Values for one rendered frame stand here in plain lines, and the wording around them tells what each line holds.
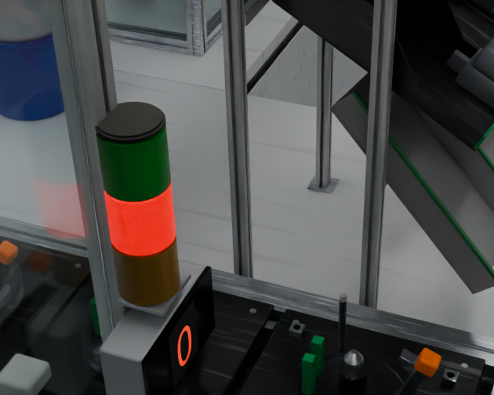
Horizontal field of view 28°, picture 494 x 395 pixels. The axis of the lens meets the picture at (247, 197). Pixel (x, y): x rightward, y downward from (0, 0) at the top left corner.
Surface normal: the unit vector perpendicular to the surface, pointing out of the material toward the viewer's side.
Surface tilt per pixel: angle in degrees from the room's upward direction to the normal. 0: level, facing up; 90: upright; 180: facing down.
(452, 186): 45
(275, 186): 0
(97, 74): 90
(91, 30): 90
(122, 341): 0
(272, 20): 0
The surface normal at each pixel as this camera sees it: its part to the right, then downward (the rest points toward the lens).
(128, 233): -0.29, 0.57
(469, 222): 0.58, -0.36
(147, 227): 0.29, 0.55
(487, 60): -0.54, 0.51
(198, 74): -0.03, -0.81
